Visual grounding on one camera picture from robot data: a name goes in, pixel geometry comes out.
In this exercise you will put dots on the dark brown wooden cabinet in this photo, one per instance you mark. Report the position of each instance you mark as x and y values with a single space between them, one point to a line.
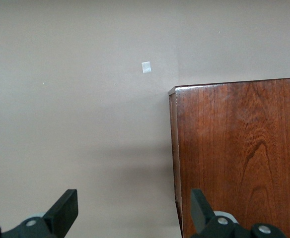
239 148

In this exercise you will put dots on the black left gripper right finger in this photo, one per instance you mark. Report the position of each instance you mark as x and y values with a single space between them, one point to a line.
202 215

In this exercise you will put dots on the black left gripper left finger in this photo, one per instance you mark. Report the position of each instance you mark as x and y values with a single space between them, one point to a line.
63 213

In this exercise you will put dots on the small grey tape patch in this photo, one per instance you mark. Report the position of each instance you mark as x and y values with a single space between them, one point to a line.
146 67

